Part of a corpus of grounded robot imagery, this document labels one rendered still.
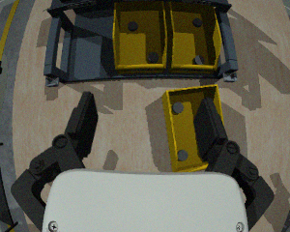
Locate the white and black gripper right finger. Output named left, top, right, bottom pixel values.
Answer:
left=193, top=98, right=275, bottom=232

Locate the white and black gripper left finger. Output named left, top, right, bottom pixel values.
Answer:
left=11, top=92, right=99, bottom=232

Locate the yellow bin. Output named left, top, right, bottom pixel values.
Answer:
left=161, top=84, right=223, bottom=172
left=164, top=2, right=221, bottom=73
left=113, top=1, right=167, bottom=74

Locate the dark grey bin shelf rack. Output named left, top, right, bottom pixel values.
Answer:
left=43, top=0, right=239, bottom=87

